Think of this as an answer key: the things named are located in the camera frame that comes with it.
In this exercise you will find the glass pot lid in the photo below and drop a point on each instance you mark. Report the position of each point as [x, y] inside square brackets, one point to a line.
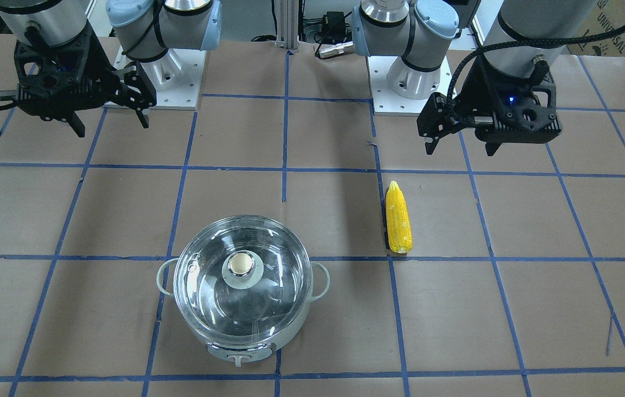
[242, 275]

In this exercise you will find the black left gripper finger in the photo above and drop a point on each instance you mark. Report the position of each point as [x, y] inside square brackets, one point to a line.
[492, 148]
[431, 144]

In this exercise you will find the pale green electric pot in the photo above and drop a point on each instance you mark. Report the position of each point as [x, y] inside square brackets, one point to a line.
[242, 347]

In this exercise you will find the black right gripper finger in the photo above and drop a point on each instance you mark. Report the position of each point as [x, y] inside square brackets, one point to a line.
[137, 92]
[76, 124]

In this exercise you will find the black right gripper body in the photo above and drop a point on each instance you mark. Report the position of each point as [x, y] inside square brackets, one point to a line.
[98, 67]

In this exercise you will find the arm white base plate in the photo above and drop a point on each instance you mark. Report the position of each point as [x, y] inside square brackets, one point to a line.
[176, 76]
[389, 99]

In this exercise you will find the silver cylindrical connector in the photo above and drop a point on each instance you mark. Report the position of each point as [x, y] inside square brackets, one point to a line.
[335, 50]

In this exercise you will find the cardboard box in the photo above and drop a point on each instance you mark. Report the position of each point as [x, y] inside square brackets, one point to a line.
[604, 17]

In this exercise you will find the aluminium frame post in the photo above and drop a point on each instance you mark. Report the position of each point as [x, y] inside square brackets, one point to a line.
[287, 16]

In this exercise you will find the black power adapter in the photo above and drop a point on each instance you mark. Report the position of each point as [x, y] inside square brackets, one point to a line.
[333, 23]

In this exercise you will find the yellow corn cob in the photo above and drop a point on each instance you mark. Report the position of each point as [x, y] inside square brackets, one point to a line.
[398, 226]

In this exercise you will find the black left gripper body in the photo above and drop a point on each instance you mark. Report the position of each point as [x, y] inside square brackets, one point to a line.
[477, 88]

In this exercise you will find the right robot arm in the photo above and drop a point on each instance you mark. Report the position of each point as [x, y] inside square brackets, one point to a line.
[141, 27]

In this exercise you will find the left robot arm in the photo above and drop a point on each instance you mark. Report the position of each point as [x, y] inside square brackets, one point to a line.
[420, 32]

